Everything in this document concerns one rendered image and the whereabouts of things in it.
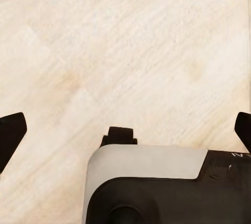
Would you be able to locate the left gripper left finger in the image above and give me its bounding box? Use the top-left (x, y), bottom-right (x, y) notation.
top-left (0, 112), bottom-right (27, 175)

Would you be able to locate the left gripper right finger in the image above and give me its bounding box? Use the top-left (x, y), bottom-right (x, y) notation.
top-left (234, 112), bottom-right (251, 154)

